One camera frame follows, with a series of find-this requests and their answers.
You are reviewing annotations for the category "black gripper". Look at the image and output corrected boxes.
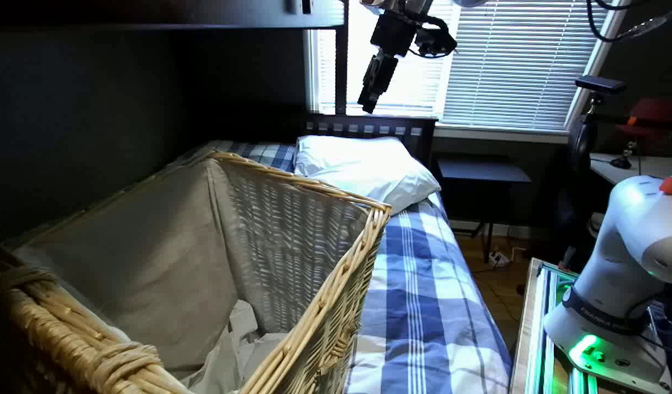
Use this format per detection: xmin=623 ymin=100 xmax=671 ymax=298
xmin=358 ymin=7 xmax=427 ymax=115

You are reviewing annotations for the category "wicker laundry basket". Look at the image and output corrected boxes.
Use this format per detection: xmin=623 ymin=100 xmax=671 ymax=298
xmin=0 ymin=149 xmax=395 ymax=394

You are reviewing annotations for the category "white pillow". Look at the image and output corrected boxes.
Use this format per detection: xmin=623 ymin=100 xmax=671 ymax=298
xmin=291 ymin=133 xmax=445 ymax=216

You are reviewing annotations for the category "small dark bench table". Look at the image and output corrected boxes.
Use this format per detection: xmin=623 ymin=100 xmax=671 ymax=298
xmin=437 ymin=155 xmax=535 ymax=247

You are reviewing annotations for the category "white power strip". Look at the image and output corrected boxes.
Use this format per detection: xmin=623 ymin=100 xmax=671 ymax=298
xmin=487 ymin=247 xmax=515 ymax=266

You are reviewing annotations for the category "blue plaid bed sheet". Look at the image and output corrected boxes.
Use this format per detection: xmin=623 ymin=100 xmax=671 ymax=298
xmin=188 ymin=138 xmax=515 ymax=394

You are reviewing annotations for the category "red object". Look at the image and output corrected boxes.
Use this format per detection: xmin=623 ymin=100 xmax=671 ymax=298
xmin=615 ymin=97 xmax=672 ymax=146

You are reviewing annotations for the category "white desk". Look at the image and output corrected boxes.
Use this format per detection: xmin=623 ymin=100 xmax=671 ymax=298
xmin=587 ymin=150 xmax=672 ymax=189

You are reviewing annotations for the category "wooden robot platform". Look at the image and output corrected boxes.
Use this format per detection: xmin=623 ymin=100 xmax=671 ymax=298
xmin=508 ymin=257 xmax=672 ymax=394

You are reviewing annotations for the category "dark wooden bunk bed frame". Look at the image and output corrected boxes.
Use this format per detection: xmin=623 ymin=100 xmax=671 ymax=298
xmin=0 ymin=0 xmax=440 ymax=170

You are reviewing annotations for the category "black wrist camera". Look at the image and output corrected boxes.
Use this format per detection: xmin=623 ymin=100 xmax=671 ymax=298
xmin=411 ymin=14 xmax=461 ymax=61

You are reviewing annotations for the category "black cable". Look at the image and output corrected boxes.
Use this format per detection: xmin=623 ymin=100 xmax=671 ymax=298
xmin=586 ymin=0 xmax=672 ymax=43

